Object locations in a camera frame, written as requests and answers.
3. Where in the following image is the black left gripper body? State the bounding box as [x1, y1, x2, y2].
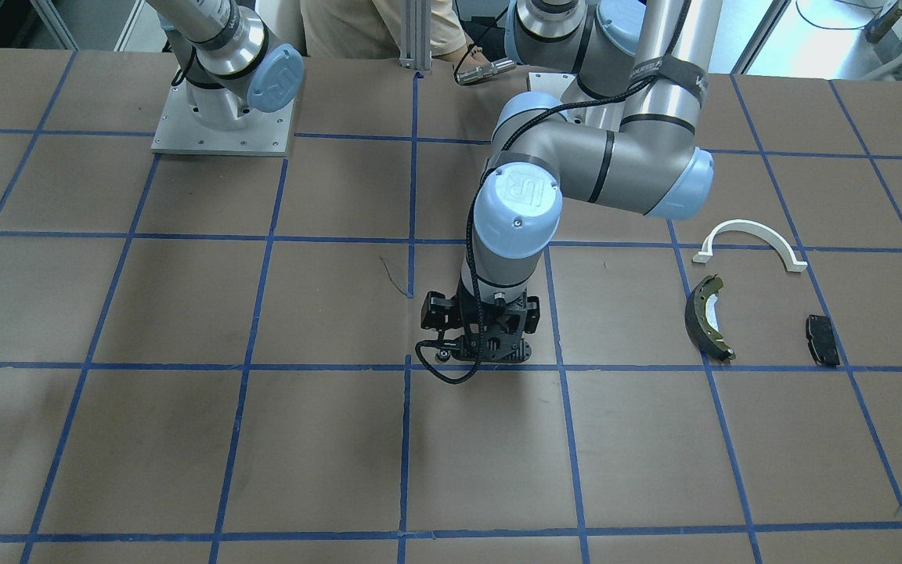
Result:
[451, 284, 541, 363]

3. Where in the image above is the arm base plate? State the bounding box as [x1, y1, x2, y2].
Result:
[151, 79, 298, 157]
[525, 71, 575, 110]

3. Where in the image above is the black brake pad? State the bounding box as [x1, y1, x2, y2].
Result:
[805, 314, 841, 367]

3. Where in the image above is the aluminium frame post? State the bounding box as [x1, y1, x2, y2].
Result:
[399, 0, 432, 74]

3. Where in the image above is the white curved plastic bracket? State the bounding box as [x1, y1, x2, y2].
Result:
[691, 219, 809, 273]

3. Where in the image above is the person in beige shirt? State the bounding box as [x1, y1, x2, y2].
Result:
[298, 1, 489, 67]

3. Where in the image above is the green brake shoe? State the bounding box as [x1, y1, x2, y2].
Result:
[684, 274, 737, 362]

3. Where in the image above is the silver flashlight tool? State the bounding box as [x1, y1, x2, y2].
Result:
[455, 58, 517, 85]

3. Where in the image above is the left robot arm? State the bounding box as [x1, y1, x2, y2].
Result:
[421, 1, 722, 363]

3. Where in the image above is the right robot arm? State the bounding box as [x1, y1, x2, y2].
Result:
[150, 1, 305, 133]

